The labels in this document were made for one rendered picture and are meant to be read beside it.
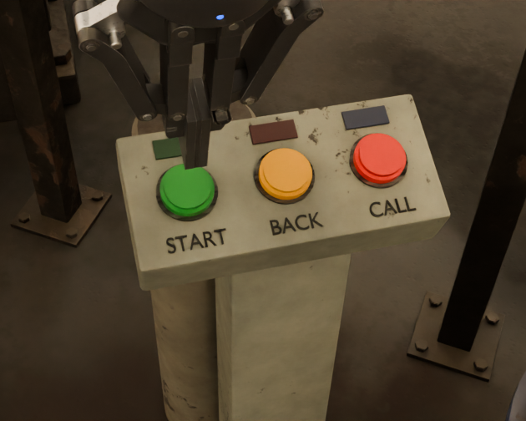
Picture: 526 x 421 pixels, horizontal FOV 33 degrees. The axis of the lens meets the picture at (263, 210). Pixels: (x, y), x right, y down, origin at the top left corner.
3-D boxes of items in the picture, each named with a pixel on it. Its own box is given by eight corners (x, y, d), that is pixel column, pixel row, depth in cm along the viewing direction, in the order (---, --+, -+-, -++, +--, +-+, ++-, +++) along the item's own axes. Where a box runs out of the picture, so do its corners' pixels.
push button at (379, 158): (345, 146, 69) (349, 135, 67) (393, 138, 69) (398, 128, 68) (358, 192, 67) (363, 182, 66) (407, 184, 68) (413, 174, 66)
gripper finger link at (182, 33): (199, 24, 42) (170, 27, 42) (189, 130, 53) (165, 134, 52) (184, -41, 44) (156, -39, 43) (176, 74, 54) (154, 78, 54)
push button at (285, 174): (252, 160, 67) (254, 150, 66) (302, 153, 68) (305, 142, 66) (263, 208, 66) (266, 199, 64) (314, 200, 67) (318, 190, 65)
